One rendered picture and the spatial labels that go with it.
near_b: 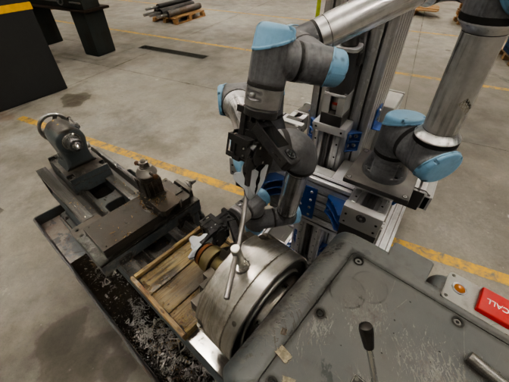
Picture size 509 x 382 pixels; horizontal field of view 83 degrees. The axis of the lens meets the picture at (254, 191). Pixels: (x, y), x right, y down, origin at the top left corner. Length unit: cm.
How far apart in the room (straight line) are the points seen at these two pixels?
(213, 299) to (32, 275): 205
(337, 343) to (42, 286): 219
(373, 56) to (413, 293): 77
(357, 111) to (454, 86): 45
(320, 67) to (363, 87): 59
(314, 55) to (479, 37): 36
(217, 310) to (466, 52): 78
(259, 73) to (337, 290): 46
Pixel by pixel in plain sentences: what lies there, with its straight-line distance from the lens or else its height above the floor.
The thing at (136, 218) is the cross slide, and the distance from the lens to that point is 122.
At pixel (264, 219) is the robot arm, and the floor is 101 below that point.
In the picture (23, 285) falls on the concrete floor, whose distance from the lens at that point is 262.
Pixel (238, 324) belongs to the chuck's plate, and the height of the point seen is 119.
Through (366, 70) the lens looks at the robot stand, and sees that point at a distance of 115.
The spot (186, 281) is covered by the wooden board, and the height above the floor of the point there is 89.
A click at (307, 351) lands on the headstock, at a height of 125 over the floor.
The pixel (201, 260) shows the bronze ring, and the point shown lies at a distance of 87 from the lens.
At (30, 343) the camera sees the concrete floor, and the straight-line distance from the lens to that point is 233.
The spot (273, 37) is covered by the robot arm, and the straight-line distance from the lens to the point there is 56.
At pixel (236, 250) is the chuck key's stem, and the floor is 132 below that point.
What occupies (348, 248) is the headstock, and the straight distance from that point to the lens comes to 73.
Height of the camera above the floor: 181
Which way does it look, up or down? 43 degrees down
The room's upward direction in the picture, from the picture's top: straight up
